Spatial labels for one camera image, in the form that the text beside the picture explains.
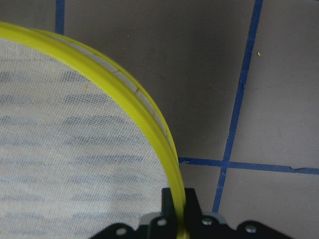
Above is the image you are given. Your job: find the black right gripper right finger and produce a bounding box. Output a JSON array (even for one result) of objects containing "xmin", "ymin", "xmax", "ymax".
[{"xmin": 184, "ymin": 188, "xmax": 202, "ymax": 217}]

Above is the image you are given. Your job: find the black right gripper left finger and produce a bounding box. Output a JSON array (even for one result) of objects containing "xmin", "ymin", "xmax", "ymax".
[{"xmin": 161, "ymin": 188, "xmax": 176, "ymax": 219}]

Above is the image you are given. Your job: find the yellow steamer top layer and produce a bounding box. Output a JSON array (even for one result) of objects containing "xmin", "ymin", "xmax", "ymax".
[{"xmin": 0, "ymin": 22, "xmax": 186, "ymax": 239}]

